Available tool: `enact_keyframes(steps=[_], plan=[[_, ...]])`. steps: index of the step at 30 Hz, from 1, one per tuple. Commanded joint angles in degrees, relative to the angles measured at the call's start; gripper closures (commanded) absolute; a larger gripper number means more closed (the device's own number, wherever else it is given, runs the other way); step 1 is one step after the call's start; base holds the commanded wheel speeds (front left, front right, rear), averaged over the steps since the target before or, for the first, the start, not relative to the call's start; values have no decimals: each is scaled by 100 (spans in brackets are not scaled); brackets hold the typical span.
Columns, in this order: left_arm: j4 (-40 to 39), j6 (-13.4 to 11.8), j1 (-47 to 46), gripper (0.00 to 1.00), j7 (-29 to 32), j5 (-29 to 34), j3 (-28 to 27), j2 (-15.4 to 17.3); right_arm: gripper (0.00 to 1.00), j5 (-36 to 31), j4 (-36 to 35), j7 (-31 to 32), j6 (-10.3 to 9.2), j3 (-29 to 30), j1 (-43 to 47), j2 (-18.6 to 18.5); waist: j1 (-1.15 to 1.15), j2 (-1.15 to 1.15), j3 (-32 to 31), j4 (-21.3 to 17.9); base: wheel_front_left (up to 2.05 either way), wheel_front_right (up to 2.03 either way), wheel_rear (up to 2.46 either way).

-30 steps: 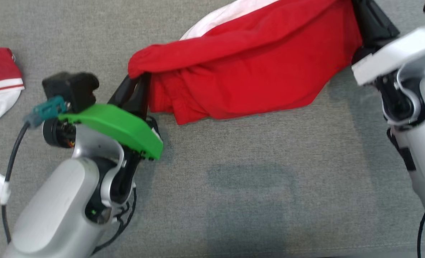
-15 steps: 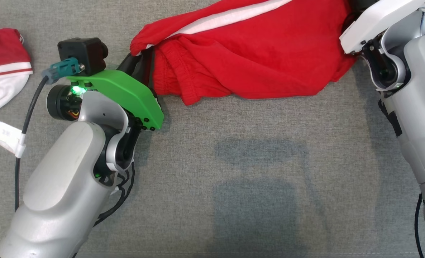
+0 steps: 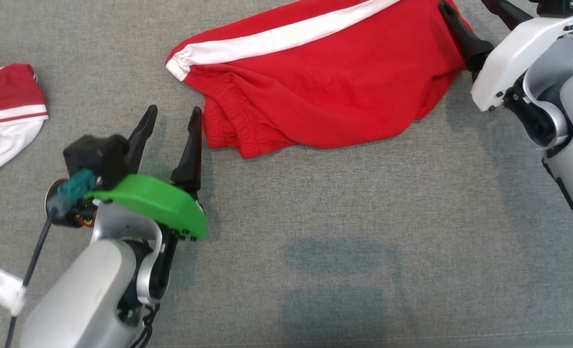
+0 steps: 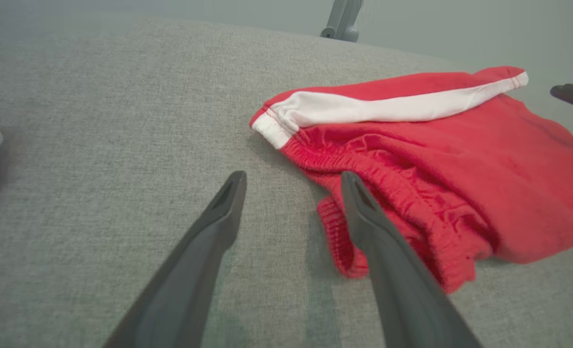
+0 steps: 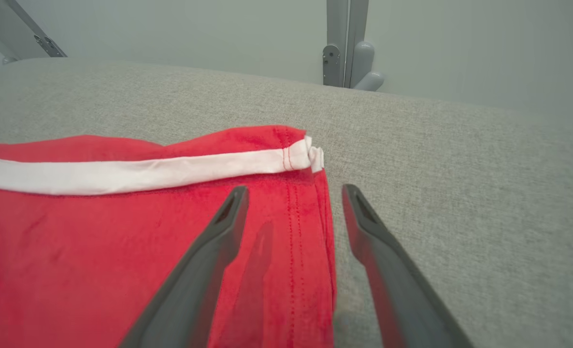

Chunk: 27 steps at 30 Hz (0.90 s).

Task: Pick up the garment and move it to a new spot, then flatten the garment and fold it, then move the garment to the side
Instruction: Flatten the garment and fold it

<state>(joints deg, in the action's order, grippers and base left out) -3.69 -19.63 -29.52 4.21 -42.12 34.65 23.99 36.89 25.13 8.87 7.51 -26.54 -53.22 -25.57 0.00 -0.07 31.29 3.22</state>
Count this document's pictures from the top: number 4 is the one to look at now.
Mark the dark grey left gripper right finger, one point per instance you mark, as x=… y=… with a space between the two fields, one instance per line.
x=402 y=290

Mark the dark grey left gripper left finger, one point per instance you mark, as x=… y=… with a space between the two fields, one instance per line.
x=190 y=275

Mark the red shorts with white stripe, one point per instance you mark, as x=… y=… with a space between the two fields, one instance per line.
x=484 y=169

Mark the grey fabric sofa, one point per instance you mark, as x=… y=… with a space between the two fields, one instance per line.
x=98 y=145

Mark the grey cylinder post fitting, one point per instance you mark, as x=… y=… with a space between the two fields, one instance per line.
x=349 y=35

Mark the grey metal partition post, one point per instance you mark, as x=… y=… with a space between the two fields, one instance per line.
x=344 y=12

